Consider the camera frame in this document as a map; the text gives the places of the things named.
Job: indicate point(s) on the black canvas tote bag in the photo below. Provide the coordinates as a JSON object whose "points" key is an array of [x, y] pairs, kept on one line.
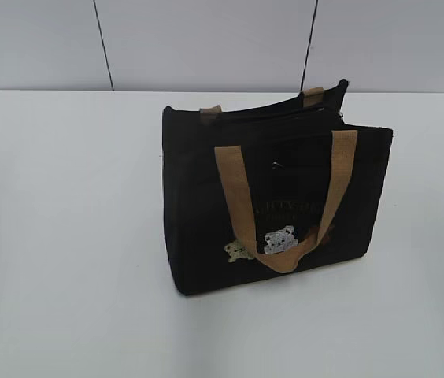
{"points": [[253, 194]]}

